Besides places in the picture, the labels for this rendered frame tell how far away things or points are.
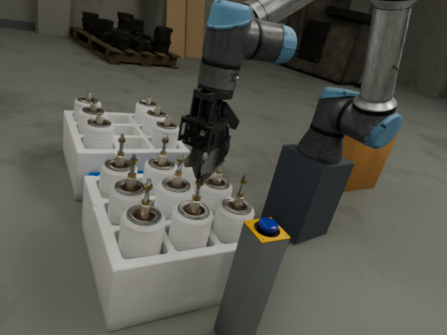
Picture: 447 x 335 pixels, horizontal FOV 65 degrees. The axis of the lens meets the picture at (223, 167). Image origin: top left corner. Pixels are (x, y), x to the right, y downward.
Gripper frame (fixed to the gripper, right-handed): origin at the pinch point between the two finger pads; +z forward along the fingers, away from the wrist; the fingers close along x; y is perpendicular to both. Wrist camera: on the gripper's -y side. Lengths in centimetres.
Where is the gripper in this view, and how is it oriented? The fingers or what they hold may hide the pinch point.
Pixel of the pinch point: (202, 173)
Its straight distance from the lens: 79.1
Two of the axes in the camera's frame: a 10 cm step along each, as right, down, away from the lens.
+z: -2.1, 8.8, 4.2
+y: -4.7, 2.9, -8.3
